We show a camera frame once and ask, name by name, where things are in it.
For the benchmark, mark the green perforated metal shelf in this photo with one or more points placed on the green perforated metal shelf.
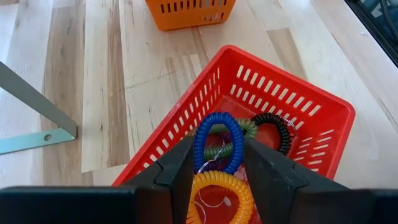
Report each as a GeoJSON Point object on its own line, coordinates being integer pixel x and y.
{"type": "Point", "coordinates": [37, 102]}

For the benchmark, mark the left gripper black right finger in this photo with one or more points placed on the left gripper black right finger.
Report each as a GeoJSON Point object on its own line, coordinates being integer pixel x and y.
{"type": "Point", "coordinates": [280, 193]}

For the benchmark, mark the red slotted plastic basket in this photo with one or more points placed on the red slotted plastic basket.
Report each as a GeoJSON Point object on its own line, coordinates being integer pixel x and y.
{"type": "Point", "coordinates": [248, 77]}

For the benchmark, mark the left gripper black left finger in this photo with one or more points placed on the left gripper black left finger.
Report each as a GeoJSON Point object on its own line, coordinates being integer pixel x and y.
{"type": "Point", "coordinates": [161, 186]}

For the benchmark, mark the black metal table frame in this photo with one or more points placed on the black metal table frame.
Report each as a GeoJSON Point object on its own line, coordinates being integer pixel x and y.
{"type": "Point", "coordinates": [373, 28]}

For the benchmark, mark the orange slotted plastic basket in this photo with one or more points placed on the orange slotted plastic basket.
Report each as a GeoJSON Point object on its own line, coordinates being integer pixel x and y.
{"type": "Point", "coordinates": [186, 21]}

